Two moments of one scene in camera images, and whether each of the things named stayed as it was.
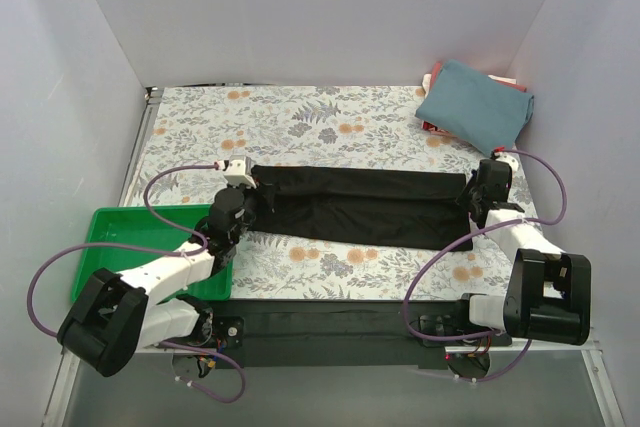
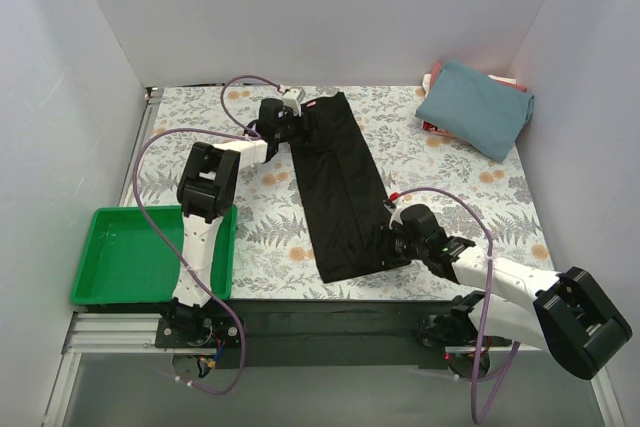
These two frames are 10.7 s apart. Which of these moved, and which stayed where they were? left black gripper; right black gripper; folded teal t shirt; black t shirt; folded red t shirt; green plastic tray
Moved: left black gripper; black t shirt; right black gripper
Stayed: folded red t shirt; folded teal t shirt; green plastic tray
